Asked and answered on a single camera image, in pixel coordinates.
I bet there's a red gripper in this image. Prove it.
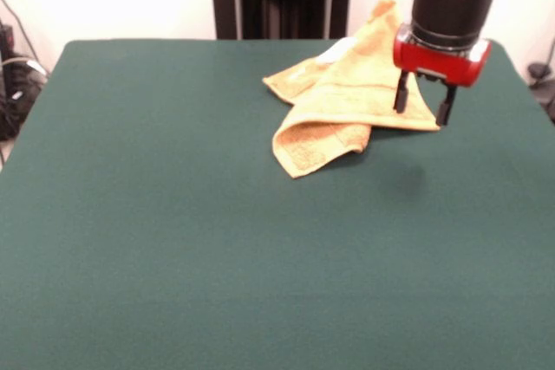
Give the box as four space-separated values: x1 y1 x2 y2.
392 23 494 128

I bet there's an orange terry towel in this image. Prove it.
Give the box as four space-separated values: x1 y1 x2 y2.
262 0 443 180

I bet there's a black floor device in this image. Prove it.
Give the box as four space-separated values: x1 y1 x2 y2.
526 62 555 124

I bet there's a dark green table cloth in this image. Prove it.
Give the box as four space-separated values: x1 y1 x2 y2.
0 38 555 370

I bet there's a black equipment with cables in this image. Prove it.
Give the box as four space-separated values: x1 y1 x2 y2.
0 23 47 141

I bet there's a thin black cable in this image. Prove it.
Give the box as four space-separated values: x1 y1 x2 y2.
0 0 42 68

